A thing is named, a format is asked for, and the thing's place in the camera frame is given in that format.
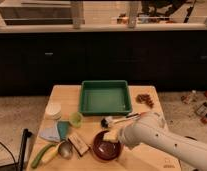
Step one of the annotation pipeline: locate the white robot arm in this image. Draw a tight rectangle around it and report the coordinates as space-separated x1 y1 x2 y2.
101 112 207 171

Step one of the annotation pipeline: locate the black handled brush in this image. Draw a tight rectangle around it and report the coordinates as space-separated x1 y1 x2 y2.
101 113 139 128

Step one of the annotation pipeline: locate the dark brown bowl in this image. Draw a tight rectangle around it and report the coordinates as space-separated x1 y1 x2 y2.
92 131 122 161

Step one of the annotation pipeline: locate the light blue cloth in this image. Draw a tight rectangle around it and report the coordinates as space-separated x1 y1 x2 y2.
39 126 60 142

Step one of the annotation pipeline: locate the teal cloth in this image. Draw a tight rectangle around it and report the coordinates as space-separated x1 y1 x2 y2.
57 121 69 140

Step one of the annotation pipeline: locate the yellow banana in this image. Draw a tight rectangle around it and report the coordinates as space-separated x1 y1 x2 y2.
41 145 59 164

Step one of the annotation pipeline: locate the orange bowl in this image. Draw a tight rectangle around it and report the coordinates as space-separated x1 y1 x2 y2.
92 141 123 162

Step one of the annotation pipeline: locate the green plastic tray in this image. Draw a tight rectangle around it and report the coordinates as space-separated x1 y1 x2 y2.
79 80 132 116

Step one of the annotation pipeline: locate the black stand post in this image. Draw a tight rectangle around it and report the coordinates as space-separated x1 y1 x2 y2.
17 129 32 171

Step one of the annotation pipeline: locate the brown dried fruit cluster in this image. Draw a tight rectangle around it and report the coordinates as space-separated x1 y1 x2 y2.
136 94 154 108

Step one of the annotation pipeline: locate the small green cup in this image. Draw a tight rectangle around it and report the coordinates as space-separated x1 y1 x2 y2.
69 112 83 128

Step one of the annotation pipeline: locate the green cucumber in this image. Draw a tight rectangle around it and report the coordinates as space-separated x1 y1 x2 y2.
30 143 55 169

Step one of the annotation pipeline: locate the brown wooden block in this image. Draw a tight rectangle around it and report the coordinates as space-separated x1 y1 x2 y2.
69 133 89 156

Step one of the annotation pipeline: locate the metal measuring cup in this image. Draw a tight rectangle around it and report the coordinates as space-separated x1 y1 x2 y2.
58 141 73 159

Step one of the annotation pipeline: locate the black cable left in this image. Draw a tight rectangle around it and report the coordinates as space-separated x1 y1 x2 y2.
0 139 19 171

